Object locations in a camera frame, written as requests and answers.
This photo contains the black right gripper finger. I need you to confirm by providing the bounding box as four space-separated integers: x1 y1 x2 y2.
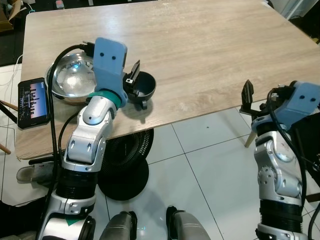
241 79 255 108

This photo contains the small black bowl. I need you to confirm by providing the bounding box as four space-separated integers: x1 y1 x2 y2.
124 71 157 111

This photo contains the shiny steel bowl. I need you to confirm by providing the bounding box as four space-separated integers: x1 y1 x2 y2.
45 52 99 106

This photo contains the black smartphone with lit screen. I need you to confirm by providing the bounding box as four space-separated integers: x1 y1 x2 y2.
17 77 51 130

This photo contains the grey slipper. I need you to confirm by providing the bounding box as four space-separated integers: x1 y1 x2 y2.
16 162 57 185

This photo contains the brown cardboard box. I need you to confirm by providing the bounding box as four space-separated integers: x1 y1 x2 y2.
0 0 24 35

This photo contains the silver right robot leg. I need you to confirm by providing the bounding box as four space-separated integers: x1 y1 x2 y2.
165 205 212 240

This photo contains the silver robot leg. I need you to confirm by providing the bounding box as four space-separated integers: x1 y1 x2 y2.
165 205 212 240
99 210 139 240

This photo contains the silver left robot leg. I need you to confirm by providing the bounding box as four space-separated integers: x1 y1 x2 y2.
99 210 139 240

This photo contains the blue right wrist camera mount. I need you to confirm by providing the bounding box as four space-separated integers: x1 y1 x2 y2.
272 81 320 132

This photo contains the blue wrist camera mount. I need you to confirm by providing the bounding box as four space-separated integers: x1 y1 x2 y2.
92 37 129 102
272 81 320 132

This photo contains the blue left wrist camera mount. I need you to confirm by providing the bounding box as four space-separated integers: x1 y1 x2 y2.
92 37 129 102

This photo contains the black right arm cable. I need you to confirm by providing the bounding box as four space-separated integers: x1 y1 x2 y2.
265 88 320 206

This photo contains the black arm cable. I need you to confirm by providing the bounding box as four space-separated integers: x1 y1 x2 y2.
265 88 320 206
42 42 97 221

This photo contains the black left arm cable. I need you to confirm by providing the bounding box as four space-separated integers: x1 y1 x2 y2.
42 42 97 221

